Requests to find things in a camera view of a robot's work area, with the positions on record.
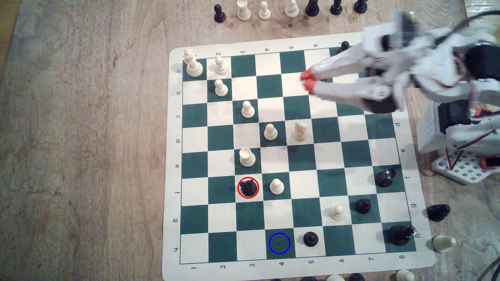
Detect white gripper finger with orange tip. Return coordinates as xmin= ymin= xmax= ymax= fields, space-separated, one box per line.
xmin=304 ymin=79 xmax=393 ymax=106
xmin=300 ymin=44 xmax=373 ymax=81

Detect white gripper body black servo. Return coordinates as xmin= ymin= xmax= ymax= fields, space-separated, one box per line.
xmin=361 ymin=23 xmax=416 ymax=114

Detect black rook chess piece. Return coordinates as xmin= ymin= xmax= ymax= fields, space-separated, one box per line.
xmin=240 ymin=180 xmax=258 ymax=197

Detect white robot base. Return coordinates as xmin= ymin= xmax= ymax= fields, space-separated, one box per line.
xmin=416 ymin=99 xmax=500 ymax=155

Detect white knight chess piece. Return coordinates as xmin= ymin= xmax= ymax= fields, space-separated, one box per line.
xmin=292 ymin=119 xmax=308 ymax=142

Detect green white chess board mat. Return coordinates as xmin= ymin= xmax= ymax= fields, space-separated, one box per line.
xmin=161 ymin=30 xmax=436 ymax=281

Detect glossy black knight chess piece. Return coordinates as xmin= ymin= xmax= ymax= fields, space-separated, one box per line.
xmin=375 ymin=168 xmax=397 ymax=189

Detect white rook chess piece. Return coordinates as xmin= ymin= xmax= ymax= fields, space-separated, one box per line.
xmin=237 ymin=0 xmax=252 ymax=21
xmin=239 ymin=147 xmax=256 ymax=168

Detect tall white king chess piece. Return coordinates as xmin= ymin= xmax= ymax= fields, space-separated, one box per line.
xmin=183 ymin=48 xmax=204 ymax=78

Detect large black queen chess piece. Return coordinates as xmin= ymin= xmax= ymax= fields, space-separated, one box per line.
xmin=389 ymin=224 xmax=416 ymax=246

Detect orange clamp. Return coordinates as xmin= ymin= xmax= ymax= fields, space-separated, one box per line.
xmin=480 ymin=156 xmax=500 ymax=171

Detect black cable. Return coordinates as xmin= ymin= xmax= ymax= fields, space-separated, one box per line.
xmin=484 ymin=258 xmax=500 ymax=281
xmin=430 ymin=11 xmax=500 ymax=44

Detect red black servo wires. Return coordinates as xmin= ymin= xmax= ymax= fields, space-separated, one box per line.
xmin=445 ymin=129 xmax=500 ymax=171

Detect white perforated base plate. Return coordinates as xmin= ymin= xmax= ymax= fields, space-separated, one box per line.
xmin=431 ymin=150 xmax=500 ymax=185

